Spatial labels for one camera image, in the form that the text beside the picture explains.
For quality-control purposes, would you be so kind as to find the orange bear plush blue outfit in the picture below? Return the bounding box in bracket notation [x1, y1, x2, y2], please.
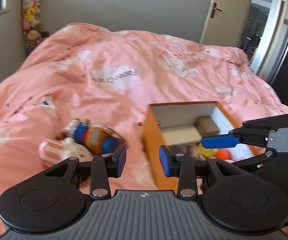
[56, 119, 127, 154]

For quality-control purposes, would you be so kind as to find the orange cardboard storage box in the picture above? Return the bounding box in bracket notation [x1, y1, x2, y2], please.
[143, 101, 246, 191]

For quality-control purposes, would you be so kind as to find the pink striped white plush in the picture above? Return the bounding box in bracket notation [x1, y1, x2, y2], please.
[38, 137, 94, 167]

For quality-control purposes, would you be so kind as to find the gold small box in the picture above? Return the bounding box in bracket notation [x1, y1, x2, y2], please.
[195, 116, 219, 137]

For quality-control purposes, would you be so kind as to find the yellow round tape measure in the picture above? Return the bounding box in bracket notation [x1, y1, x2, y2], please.
[197, 143, 218, 158]

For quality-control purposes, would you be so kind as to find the orange crochet ball toy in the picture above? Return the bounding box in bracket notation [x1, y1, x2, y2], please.
[214, 149, 231, 160]

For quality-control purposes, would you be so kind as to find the pink printed duvet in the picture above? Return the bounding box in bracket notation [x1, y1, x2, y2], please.
[0, 22, 288, 235]

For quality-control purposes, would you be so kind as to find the plush toy storage column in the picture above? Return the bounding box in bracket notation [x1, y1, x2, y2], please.
[22, 0, 42, 54]

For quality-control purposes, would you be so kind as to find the white long box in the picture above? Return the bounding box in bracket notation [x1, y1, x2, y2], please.
[161, 125, 201, 146]

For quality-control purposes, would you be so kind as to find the cream bedroom door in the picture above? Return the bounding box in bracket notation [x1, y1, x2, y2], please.
[200, 0, 251, 47]

